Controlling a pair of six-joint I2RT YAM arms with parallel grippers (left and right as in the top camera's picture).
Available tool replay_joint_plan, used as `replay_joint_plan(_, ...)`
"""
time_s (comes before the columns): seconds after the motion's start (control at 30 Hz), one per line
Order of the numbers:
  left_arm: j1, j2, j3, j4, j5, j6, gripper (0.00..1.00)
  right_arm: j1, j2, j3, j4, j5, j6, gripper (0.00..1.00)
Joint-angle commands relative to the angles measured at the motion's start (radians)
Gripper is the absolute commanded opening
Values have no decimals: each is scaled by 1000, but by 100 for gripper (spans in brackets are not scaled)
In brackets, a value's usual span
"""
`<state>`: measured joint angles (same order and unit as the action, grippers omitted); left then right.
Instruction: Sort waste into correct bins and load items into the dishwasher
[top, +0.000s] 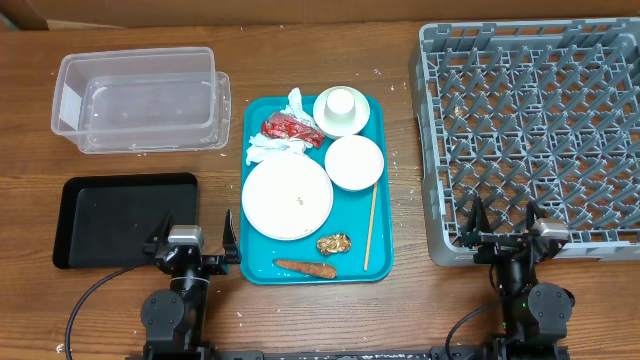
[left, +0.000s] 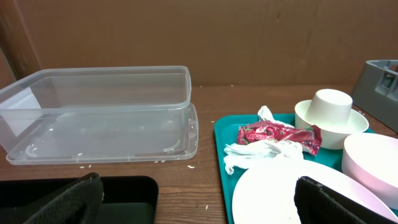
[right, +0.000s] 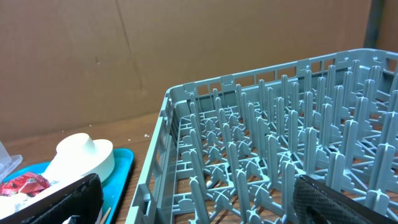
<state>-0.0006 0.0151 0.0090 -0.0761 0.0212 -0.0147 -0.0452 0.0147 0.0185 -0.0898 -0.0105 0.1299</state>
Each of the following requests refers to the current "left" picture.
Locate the red snack wrapper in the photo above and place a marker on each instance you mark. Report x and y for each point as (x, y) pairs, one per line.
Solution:
(309, 137)

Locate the teal serving tray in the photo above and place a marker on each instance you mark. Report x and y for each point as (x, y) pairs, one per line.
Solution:
(226, 132)

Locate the large white plate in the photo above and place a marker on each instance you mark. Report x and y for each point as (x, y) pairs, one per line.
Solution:
(265, 192)

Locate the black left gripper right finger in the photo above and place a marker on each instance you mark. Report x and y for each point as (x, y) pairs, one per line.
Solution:
(319, 204)

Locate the grey dish rack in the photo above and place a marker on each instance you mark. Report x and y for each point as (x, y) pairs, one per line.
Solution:
(376, 91)

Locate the clear plastic bin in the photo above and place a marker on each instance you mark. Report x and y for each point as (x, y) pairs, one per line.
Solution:
(89, 90)

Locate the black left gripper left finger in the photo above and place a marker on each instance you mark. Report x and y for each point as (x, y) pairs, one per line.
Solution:
(76, 202)

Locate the white napkin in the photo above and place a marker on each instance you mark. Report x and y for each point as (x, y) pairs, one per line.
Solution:
(245, 156)

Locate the pink bowl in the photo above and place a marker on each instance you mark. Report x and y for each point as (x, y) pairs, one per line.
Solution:
(371, 160)

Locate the white upturned cup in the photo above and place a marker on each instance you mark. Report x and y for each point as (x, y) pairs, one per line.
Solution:
(329, 108)

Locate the cream bowl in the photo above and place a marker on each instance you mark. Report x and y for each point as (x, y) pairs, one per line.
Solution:
(332, 139)

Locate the black tray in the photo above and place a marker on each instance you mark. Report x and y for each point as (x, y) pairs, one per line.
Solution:
(127, 199)

